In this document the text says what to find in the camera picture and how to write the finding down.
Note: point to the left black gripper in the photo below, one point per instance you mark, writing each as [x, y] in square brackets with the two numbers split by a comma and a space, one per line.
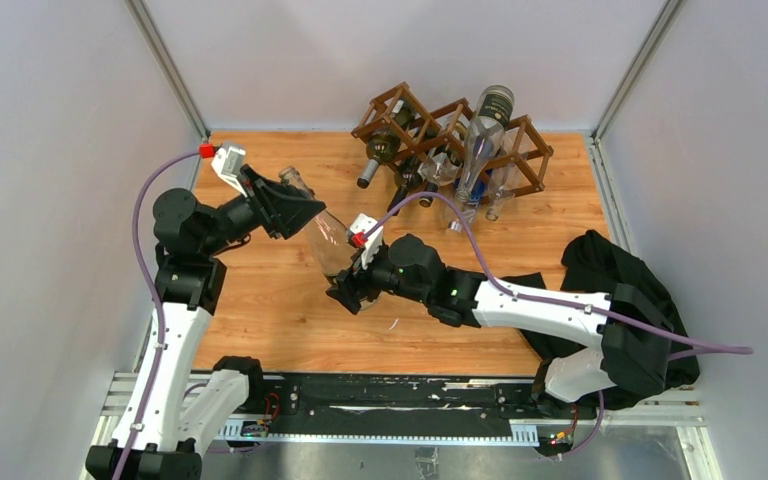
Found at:
[280, 209]

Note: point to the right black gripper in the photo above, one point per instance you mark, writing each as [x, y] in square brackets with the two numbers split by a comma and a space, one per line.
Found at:
[349, 282]

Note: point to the clear bottle black label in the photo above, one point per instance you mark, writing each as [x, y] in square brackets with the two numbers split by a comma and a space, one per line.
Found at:
[485, 136]
[326, 236]

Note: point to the dark green wine bottle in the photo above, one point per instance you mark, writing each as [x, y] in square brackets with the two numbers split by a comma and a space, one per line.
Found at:
[383, 145]

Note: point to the clear bottle gold label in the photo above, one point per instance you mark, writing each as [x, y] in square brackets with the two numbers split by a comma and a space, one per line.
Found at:
[442, 166]

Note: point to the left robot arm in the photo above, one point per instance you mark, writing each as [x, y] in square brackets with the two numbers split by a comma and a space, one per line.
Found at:
[159, 436]

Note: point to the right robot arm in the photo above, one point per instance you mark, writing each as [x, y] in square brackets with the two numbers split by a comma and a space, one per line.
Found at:
[624, 340]

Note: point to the dark bottle black neck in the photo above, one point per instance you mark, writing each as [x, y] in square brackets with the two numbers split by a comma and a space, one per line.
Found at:
[408, 180]

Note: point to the brown wooden wine rack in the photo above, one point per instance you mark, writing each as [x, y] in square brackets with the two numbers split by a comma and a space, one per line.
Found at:
[522, 144]

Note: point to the blue label clear bottle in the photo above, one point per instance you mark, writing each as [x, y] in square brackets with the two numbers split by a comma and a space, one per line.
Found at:
[468, 209]

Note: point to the tall slim clear bottle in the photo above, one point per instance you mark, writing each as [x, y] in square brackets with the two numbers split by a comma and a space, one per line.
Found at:
[503, 180]

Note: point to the black cloth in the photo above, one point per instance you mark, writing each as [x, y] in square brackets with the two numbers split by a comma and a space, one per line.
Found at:
[595, 264]

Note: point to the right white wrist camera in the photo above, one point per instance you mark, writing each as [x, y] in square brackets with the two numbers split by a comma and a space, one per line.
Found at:
[366, 235]

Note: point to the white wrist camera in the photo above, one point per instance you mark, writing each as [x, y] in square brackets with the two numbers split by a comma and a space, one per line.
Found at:
[227, 163]
[366, 235]

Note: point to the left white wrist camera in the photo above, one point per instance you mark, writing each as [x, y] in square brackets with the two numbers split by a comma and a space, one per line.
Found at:
[227, 163]

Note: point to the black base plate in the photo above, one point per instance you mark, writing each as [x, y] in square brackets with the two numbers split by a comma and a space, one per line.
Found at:
[390, 404]

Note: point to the aluminium rail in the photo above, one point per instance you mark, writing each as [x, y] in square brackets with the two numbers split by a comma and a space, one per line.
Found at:
[357, 434]

